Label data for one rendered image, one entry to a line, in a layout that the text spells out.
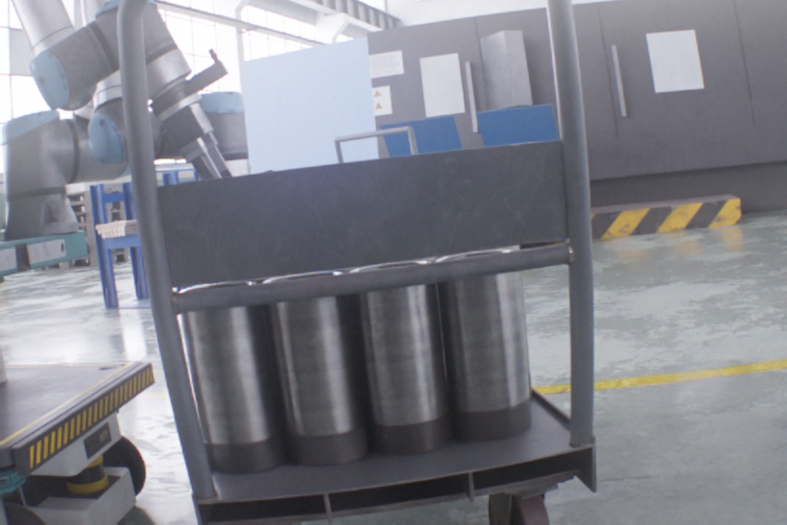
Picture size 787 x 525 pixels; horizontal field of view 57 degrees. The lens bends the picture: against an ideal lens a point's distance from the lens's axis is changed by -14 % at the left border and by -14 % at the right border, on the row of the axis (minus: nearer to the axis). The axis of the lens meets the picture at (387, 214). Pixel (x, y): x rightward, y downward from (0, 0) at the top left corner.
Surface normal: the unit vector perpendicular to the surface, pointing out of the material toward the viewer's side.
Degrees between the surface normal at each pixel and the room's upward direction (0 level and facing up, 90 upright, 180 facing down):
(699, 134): 90
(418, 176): 98
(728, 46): 86
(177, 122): 97
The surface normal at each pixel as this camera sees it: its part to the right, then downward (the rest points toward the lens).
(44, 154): 0.69, -0.05
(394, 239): 0.13, 0.17
